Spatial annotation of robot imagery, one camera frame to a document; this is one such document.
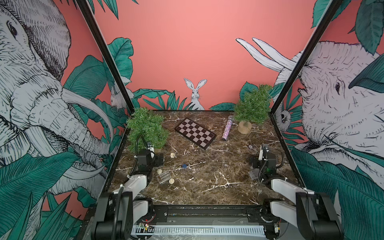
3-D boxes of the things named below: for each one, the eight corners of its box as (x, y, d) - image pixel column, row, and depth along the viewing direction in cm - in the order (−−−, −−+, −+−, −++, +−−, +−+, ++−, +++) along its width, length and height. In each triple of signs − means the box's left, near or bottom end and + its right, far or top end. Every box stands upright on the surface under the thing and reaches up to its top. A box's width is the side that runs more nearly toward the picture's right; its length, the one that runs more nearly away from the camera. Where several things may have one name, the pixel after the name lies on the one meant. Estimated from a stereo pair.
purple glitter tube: (221, 139, 105) (222, 136, 103) (228, 117, 119) (228, 114, 116) (227, 141, 104) (228, 138, 102) (233, 118, 118) (234, 115, 116)
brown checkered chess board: (174, 131, 111) (174, 128, 108) (186, 120, 118) (186, 117, 115) (205, 150, 100) (205, 147, 98) (215, 136, 108) (216, 134, 105)
